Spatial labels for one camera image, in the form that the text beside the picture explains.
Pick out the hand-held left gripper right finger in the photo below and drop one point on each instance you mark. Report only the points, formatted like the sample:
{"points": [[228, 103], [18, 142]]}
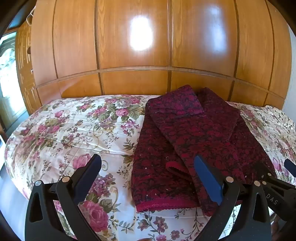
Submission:
{"points": [[208, 177]]}

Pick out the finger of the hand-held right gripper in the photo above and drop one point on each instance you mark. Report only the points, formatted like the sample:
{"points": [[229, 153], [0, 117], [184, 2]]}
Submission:
{"points": [[281, 197], [291, 165]]}

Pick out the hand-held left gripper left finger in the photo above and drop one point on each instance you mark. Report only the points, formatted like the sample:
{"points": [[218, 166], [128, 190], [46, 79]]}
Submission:
{"points": [[86, 177]]}

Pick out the dark red floral sweater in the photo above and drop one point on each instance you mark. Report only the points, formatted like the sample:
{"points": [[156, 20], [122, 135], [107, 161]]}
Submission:
{"points": [[185, 134]]}

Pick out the floral bedspread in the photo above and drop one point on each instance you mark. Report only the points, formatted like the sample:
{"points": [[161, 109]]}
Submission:
{"points": [[69, 129]]}

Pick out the wooden wardrobe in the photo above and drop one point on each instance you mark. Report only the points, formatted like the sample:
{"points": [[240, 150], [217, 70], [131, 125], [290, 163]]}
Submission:
{"points": [[138, 81]]}

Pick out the carved wooden panel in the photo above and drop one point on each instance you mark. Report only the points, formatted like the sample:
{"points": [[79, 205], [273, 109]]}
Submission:
{"points": [[24, 69]]}

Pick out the window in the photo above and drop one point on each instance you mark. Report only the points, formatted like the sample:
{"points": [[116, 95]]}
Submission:
{"points": [[9, 76]]}

